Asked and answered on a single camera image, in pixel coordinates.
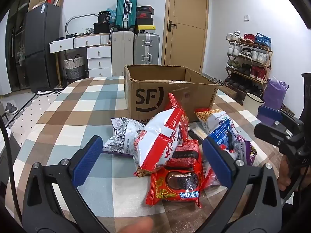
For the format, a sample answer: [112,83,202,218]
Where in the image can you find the black printed bag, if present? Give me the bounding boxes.
[98,11,111,24]

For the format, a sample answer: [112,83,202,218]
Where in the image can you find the beige suitcase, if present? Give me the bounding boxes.
[111,31,134,77]

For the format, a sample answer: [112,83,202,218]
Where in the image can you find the teal suitcase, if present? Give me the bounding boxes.
[115,0,138,31]

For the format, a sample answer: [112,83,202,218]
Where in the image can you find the brown cardboard box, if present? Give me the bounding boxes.
[124,64,218,122]

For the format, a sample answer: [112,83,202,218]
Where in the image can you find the black and white striped rug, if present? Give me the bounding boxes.
[6,90,64,130]

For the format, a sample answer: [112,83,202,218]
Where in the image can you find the blue and white snack bag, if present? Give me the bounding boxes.
[195,109,243,151]

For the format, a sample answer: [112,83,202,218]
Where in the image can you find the black storage box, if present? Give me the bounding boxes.
[93,22,111,34]

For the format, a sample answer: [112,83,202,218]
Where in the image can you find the small cardboard box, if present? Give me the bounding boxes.
[217,86,237,102]

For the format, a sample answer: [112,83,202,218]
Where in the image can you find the person's left hand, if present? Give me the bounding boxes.
[116,217,154,233]

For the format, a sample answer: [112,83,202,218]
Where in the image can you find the person's right hand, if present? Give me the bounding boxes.
[278,154,292,192]

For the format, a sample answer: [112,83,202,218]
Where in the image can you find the rows of racked shoes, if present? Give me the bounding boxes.
[225,30,271,93]

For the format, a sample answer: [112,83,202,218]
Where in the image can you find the black cable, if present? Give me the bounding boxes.
[0,117,23,215]

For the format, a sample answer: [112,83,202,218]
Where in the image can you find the woven laundry basket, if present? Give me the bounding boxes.
[64,55,85,79]

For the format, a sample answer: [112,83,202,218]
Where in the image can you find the red packet with clear window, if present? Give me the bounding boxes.
[145,165,203,208]

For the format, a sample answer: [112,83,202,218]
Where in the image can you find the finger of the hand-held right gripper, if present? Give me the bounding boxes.
[258,105,304,133]
[254,123,302,152]

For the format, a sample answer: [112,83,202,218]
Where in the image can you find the wooden door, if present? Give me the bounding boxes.
[164,0,209,73]

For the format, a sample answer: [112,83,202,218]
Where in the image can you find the blue plastic bag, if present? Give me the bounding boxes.
[107,8,117,23]

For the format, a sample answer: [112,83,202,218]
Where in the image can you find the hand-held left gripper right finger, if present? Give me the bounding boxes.
[194,136,283,233]

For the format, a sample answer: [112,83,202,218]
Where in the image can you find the white and grey snack bag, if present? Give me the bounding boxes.
[102,117,146,156]

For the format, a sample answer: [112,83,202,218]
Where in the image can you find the white bucket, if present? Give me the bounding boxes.
[243,92,265,116]

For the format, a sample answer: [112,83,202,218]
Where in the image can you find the wooden shoe rack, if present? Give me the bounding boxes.
[224,40,273,97]

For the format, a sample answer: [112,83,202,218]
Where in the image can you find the dark red noodle packet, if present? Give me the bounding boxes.
[170,139,203,170]

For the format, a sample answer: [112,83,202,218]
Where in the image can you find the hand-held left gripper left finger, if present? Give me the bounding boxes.
[22,135,114,233]

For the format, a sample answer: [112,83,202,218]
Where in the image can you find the purple snack bag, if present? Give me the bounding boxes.
[228,131,257,167]

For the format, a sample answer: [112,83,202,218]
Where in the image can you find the clear packet with black strip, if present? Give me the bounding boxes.
[188,126,207,142]

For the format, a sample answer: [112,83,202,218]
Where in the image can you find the tall red snack packet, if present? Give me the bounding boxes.
[165,93,190,141]

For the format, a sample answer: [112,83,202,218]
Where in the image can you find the dark glass wardrobe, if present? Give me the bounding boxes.
[6,2,28,95]

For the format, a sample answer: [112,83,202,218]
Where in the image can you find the silver suitcase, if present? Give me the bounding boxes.
[134,33,160,65]

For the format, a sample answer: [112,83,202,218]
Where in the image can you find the oval mirror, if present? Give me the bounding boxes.
[65,14,98,36]

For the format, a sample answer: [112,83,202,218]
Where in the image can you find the yellow and black shoe box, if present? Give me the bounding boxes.
[135,25,156,34]

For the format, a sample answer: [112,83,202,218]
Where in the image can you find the white and red snack bag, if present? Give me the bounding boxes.
[132,108,189,177]

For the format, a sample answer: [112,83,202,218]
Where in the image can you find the dark grey refrigerator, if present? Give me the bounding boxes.
[24,3,61,93]

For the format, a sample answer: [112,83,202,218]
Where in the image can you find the checked tablecloth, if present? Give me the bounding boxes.
[5,76,280,233]

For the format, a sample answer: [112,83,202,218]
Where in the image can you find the white desk with drawers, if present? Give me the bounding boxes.
[49,33,113,78]

